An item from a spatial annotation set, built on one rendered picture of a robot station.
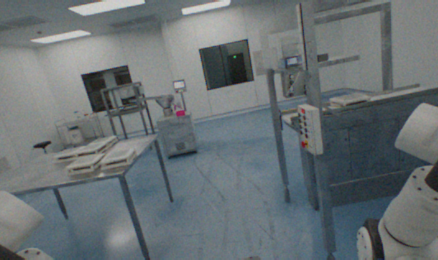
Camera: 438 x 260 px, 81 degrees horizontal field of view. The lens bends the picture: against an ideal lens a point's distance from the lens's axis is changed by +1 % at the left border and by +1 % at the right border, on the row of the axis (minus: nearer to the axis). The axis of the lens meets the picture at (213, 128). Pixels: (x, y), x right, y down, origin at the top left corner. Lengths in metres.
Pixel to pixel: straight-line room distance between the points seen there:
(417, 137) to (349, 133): 2.19
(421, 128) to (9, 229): 0.50
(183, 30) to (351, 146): 5.77
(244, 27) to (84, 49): 4.40
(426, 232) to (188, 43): 7.12
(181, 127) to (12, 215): 4.35
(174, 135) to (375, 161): 3.20
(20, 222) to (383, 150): 2.68
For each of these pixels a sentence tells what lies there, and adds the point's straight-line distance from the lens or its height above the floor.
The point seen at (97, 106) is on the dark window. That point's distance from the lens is 8.01.
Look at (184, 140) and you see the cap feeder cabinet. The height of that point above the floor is 0.31.
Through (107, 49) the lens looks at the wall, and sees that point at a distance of 7.79.
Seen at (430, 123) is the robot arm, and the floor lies 1.43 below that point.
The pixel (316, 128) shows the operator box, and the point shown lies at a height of 1.11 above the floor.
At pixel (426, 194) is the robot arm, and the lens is 0.46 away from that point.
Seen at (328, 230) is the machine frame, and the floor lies 0.37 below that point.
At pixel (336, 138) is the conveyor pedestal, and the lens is 2.52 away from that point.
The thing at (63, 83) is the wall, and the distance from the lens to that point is 8.30.
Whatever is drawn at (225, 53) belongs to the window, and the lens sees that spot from 7.39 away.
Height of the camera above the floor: 1.55
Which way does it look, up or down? 14 degrees down
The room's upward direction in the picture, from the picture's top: 12 degrees counter-clockwise
